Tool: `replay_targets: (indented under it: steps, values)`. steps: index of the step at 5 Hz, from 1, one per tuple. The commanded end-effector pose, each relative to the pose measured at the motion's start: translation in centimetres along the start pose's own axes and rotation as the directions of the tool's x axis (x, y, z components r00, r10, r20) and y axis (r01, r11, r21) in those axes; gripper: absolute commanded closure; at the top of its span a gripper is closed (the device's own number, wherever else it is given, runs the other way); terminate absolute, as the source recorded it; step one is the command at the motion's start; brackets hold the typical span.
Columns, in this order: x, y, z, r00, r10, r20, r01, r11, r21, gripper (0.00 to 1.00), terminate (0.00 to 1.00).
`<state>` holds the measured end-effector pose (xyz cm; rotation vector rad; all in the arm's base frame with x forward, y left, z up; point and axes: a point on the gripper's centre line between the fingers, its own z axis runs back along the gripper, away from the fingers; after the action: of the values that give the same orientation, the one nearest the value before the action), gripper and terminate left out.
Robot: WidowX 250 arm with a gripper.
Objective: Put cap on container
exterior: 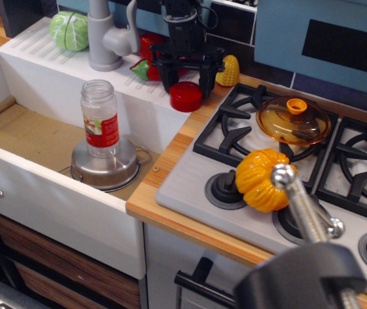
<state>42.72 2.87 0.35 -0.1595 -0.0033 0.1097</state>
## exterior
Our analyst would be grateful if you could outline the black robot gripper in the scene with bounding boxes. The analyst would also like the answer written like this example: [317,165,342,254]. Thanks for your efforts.
[149,1,225,98]

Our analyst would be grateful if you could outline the red plastic cap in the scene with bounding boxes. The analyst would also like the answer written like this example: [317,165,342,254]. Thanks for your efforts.
[169,81,203,112]

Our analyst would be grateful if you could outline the yellow toy corn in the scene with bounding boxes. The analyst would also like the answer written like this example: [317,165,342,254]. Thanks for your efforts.
[216,55,240,87]

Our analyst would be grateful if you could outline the red toy chili pepper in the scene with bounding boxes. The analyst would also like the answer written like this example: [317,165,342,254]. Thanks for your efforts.
[129,33,164,81]

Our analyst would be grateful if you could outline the black left burner grate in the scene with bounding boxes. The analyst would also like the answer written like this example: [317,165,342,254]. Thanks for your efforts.
[193,84,338,192]

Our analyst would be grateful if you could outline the black burner grate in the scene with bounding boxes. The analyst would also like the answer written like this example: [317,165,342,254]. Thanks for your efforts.
[315,117,367,218]
[193,84,338,192]

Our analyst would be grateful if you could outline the grey toy faucet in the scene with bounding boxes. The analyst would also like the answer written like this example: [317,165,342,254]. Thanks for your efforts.
[88,1,141,71]

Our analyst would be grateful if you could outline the clear jar with red label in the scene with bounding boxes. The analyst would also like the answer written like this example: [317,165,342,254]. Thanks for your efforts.
[80,79,120,158]

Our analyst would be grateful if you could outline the amber glass pot lid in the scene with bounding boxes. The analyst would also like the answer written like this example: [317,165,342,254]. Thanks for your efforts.
[256,96,332,145]

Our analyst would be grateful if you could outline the black stove knob left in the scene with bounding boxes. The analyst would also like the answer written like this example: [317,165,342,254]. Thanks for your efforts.
[204,169,247,211]

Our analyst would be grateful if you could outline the upturned steel pot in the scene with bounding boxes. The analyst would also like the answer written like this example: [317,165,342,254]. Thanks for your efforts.
[67,137,152,192]

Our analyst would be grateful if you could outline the orange toy pumpkin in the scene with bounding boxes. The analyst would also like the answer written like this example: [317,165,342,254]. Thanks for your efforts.
[236,149,290,213]

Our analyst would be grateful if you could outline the green toy cabbage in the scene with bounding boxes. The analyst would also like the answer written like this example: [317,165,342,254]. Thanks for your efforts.
[49,11,89,52]

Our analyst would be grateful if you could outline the white toy sink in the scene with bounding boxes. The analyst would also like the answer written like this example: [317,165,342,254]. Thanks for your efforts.
[0,18,189,279]

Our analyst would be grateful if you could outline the teal toy microwave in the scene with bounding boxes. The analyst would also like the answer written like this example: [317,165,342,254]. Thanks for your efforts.
[254,1,367,93]

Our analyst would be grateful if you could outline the grey toy stove top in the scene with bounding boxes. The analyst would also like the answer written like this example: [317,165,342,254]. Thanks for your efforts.
[155,82,367,302]

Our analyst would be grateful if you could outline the black stove knob middle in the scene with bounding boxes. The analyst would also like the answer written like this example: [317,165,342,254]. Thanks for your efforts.
[272,196,332,246]

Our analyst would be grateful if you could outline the black right burner grate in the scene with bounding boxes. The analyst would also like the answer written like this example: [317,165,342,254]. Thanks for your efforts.
[315,117,367,218]

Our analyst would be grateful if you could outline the black clamp with silver screw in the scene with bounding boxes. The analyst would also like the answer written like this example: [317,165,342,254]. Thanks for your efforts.
[234,164,367,308]

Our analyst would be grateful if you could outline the wooden drawer fronts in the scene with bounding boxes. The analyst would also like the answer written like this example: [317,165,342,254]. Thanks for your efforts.
[0,215,142,308]

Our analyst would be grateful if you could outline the black oven door handle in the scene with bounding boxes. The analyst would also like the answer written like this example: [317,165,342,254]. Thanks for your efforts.
[174,257,235,308]

